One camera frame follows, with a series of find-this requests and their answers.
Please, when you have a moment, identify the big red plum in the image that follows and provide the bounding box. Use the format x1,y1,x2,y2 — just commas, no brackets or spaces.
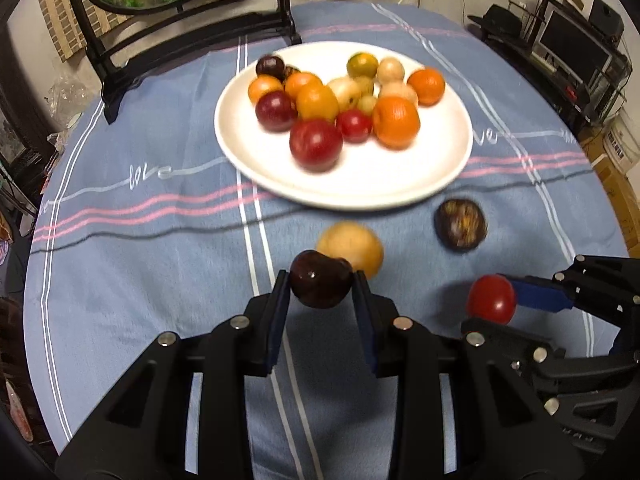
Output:
255,90,299,133
289,118,344,172

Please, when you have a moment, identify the white round plate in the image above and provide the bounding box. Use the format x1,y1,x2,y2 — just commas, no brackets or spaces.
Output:
214,41,474,210

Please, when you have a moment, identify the blue striped tablecloth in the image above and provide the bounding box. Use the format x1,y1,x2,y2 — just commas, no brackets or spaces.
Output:
22,1,630,480

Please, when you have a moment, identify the computer monitor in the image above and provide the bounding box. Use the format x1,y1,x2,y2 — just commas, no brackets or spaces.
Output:
532,10,613,76

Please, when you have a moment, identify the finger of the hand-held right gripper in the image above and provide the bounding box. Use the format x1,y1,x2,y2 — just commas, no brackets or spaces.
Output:
461,317,640,401
499,255,640,323

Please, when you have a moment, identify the beige checked curtain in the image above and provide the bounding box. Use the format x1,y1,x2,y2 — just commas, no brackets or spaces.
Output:
35,0,396,63

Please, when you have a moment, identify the large cardboard box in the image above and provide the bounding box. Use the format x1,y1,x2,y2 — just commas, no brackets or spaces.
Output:
580,125,640,256

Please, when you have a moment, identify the clear plastic bag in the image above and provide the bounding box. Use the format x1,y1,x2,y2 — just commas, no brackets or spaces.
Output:
47,72,96,131

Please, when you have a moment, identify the green yellow citrus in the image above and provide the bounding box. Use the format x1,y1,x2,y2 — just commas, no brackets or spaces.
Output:
347,52,379,80

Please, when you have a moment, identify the black speaker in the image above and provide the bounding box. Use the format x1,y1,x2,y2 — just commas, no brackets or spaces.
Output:
589,0,625,36

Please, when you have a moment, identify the yellow orange citrus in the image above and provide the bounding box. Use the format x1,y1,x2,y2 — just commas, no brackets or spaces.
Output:
295,83,340,123

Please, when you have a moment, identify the black media stand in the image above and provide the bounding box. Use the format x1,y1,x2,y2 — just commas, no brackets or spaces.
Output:
480,25,631,131

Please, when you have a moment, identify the white labelled appliance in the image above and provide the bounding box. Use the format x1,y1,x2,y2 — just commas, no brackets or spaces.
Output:
602,110,640,176

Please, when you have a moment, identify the small red plum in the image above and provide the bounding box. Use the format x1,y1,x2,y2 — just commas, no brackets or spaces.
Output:
466,274,517,326
335,108,373,143

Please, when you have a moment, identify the large tan round fruit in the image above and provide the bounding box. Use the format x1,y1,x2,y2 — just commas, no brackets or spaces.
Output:
316,221,385,280

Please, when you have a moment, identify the large orange mandarin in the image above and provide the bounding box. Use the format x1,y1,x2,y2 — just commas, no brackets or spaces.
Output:
372,96,421,150

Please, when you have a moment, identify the small tan round fruit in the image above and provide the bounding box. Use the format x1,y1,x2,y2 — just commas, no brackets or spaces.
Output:
376,57,405,85
378,81,419,108
326,76,362,110

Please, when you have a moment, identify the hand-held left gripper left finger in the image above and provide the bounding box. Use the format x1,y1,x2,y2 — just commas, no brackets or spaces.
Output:
54,270,292,480

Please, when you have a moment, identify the dark framed painting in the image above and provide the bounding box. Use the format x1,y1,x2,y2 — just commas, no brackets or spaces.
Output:
0,0,56,171

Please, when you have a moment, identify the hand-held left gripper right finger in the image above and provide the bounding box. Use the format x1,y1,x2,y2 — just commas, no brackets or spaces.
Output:
351,270,587,480

